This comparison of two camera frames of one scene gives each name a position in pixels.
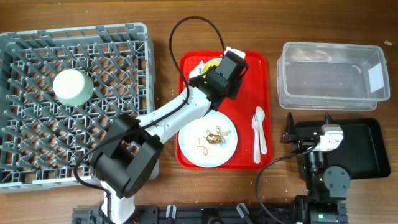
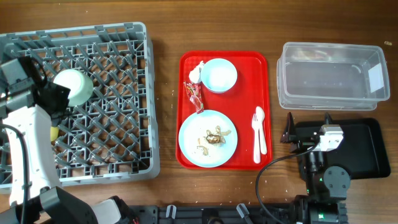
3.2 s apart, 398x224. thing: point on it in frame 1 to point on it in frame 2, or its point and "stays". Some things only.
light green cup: x=72 y=87 stays
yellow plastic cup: x=210 y=64 to x=54 y=132
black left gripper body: x=234 y=88 to x=60 y=95
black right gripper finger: x=290 y=135 stays
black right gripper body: x=303 y=142 stays
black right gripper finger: x=328 y=119 stays
